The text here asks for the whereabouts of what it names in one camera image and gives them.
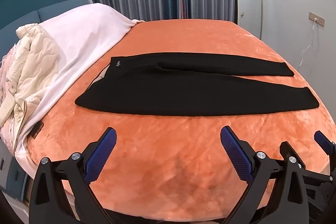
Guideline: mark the pink ruffled bedding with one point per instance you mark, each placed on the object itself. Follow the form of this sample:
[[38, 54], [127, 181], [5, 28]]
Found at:
[[6, 69]]

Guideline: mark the grey bed frame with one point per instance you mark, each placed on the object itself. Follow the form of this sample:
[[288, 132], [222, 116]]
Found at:
[[10, 169]]

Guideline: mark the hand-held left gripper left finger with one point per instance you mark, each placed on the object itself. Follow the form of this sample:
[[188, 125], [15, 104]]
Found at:
[[102, 154]]

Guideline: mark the orange plush blanket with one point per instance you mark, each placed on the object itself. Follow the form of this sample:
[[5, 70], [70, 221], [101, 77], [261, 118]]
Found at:
[[170, 140]]

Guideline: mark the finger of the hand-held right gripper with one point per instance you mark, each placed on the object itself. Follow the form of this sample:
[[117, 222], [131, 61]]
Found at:
[[324, 142], [284, 148]]

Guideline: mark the brown fabric label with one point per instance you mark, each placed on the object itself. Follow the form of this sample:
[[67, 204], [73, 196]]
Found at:
[[36, 130]]

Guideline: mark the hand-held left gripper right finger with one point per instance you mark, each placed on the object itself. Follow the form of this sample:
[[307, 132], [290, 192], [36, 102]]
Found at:
[[236, 155]]

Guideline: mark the cream quilted comforter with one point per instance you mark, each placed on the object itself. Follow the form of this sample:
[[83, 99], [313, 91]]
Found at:
[[34, 61]]

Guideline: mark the blue padded headboard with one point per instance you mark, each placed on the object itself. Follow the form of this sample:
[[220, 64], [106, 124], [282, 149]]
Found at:
[[52, 11]]

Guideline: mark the black pants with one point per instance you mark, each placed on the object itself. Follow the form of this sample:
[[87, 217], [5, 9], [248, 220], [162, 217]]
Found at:
[[183, 92]]

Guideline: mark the white bed sheet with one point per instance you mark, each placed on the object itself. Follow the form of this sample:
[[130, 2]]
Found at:
[[86, 35]]

